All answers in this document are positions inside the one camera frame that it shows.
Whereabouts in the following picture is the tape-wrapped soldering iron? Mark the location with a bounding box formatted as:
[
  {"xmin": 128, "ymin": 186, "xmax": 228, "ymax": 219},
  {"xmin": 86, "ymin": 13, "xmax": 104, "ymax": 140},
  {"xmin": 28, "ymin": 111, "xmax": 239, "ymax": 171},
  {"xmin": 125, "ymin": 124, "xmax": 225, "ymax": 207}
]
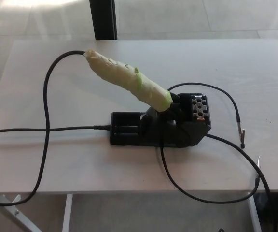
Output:
[{"xmin": 83, "ymin": 49, "xmax": 178, "ymax": 114}]

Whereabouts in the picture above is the black soldering station base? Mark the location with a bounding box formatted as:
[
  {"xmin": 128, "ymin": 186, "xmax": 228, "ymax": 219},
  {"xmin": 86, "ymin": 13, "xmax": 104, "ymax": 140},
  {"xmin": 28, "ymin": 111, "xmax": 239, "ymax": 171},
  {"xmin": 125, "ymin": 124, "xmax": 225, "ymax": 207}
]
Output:
[{"xmin": 109, "ymin": 92, "xmax": 212, "ymax": 147}]

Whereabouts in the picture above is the thin black alligator clip lead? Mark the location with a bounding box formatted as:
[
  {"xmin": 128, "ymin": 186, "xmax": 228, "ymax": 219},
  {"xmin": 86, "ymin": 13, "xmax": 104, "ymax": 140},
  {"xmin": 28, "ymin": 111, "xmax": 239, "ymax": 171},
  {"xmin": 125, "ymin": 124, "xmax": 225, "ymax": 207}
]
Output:
[{"xmin": 166, "ymin": 82, "xmax": 246, "ymax": 148}]

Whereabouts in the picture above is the white metal table leg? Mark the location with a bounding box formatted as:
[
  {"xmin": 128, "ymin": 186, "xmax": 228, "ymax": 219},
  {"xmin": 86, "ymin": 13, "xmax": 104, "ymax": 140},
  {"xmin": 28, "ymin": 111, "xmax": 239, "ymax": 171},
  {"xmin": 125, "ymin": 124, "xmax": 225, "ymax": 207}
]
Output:
[
  {"xmin": 247, "ymin": 193, "xmax": 262, "ymax": 232},
  {"xmin": 61, "ymin": 193, "xmax": 73, "ymax": 232}
]

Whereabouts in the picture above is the white diagonal table brace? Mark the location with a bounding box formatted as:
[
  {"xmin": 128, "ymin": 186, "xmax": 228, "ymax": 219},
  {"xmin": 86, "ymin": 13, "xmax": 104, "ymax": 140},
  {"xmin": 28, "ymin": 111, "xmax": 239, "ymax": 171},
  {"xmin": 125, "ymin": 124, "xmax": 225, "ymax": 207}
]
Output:
[{"xmin": 0, "ymin": 193, "xmax": 42, "ymax": 232}]

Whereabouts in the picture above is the dark bulky floor object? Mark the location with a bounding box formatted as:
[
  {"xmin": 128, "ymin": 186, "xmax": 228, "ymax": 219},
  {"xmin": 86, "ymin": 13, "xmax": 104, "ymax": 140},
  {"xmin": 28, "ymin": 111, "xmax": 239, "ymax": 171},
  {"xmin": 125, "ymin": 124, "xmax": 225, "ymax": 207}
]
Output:
[{"xmin": 257, "ymin": 192, "xmax": 278, "ymax": 232}]

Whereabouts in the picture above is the black soldering iron cable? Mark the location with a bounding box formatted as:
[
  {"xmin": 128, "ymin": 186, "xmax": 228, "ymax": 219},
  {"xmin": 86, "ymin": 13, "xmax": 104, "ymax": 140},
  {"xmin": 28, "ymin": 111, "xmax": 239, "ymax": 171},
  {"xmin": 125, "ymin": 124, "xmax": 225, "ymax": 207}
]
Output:
[{"xmin": 0, "ymin": 50, "xmax": 111, "ymax": 207}]

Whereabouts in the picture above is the thin black looped cable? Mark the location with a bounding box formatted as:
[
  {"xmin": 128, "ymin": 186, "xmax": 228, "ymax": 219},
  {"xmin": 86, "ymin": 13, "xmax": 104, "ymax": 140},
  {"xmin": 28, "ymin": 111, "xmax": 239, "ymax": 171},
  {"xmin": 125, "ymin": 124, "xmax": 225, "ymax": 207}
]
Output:
[{"xmin": 158, "ymin": 141, "xmax": 260, "ymax": 203}]

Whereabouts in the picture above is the thick black power cable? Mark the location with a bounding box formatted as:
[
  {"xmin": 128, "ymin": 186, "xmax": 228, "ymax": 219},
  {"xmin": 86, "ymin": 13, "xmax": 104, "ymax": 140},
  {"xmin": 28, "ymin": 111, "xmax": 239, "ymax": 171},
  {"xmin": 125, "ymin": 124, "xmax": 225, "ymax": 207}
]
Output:
[{"xmin": 205, "ymin": 133, "xmax": 272, "ymax": 195}]

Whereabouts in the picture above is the dark window frame post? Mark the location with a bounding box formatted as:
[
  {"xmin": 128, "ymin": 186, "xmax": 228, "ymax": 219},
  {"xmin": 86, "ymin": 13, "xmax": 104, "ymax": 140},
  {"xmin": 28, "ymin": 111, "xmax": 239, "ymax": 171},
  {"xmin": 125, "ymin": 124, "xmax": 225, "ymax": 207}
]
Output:
[{"xmin": 89, "ymin": 0, "xmax": 118, "ymax": 41}]

